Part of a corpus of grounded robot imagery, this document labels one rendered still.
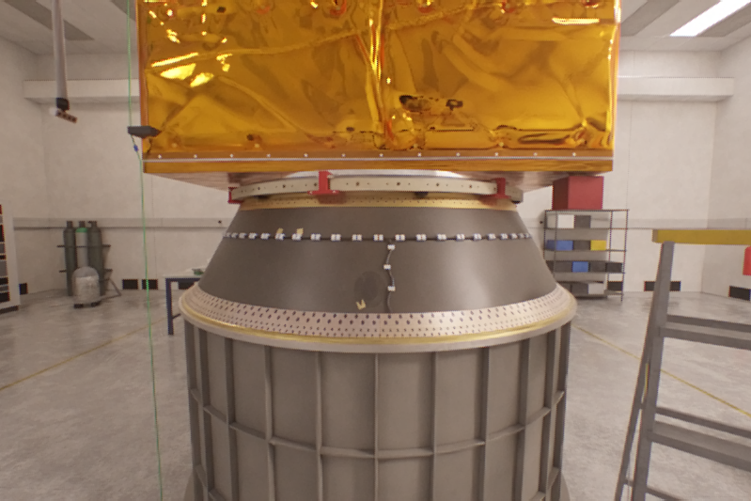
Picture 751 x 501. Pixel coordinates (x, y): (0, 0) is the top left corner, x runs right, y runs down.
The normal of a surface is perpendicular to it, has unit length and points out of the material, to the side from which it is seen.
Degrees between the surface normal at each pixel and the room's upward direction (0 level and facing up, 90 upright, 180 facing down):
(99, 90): 90
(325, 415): 90
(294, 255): 62
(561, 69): 88
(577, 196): 90
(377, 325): 43
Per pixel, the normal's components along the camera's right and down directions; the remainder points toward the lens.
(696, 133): -0.01, 0.07
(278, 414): -0.33, 0.07
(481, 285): 0.34, -0.40
